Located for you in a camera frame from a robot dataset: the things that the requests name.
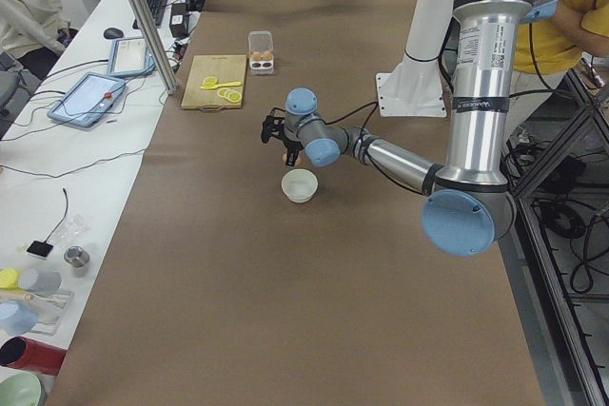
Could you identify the blue teach pendant far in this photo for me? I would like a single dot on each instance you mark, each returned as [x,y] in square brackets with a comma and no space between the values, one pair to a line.
[129,57]

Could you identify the aluminium frame post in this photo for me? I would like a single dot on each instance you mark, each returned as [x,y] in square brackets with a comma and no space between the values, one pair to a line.
[152,38]

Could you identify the person in white sweater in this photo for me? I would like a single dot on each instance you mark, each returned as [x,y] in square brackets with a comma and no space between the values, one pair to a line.
[35,33]

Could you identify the clear plastic egg box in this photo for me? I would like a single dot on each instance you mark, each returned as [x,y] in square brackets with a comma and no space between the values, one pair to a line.
[261,41]

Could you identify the black power adapter box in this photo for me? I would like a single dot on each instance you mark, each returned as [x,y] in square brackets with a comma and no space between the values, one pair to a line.
[179,20]

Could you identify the grey cup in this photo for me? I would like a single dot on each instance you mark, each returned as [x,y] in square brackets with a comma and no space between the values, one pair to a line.
[40,282]

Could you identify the black keyboard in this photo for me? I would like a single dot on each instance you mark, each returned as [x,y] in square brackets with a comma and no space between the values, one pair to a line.
[157,3]

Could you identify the person in yellow shirt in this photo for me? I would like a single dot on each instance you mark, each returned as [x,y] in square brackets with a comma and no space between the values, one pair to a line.
[547,49]

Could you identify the small metal cylinder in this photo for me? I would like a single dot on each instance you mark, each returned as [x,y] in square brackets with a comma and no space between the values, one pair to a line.
[78,260]

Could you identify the green bowl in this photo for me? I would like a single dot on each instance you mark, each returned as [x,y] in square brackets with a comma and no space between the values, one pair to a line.
[24,389]

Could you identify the white bowl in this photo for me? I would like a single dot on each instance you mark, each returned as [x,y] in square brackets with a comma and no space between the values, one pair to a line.
[299,185]

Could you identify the black computer mouse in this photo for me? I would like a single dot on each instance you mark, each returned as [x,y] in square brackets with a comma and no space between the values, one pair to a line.
[113,33]

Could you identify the blue teach pendant near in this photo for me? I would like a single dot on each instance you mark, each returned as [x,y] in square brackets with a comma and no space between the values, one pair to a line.
[88,100]

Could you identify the red cylinder cup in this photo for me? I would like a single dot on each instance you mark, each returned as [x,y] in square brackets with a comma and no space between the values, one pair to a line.
[32,355]

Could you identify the wooden cutting board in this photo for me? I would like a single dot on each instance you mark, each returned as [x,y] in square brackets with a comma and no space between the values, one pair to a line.
[226,68]

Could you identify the light blue cup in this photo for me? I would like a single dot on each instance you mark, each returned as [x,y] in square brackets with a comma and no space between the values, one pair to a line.
[17,318]

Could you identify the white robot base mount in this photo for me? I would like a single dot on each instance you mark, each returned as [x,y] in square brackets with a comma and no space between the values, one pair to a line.
[414,87]

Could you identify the yellow plastic knife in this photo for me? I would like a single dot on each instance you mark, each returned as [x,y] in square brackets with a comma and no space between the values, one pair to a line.
[220,85]

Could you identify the blue teach pendant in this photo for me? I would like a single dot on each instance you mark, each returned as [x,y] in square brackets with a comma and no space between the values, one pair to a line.
[129,57]
[88,100]

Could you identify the lemon slice toy front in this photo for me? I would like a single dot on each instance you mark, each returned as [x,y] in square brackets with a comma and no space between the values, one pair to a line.
[210,82]

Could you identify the small black square device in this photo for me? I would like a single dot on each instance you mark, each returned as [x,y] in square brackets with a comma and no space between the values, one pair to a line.
[40,249]

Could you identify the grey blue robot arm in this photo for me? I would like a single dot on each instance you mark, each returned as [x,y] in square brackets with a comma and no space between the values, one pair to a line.
[467,205]

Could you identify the yellow cup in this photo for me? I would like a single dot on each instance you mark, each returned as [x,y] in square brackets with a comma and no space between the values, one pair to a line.
[9,278]

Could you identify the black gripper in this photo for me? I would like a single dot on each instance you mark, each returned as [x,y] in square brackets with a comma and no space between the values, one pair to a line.
[290,145]

